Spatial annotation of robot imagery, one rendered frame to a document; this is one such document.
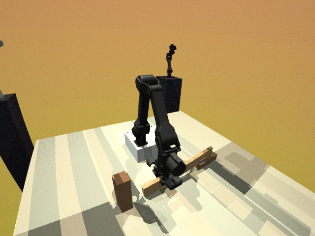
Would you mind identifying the long brown wooden rail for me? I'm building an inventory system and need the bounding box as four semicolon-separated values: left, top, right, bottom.
141;146;213;197

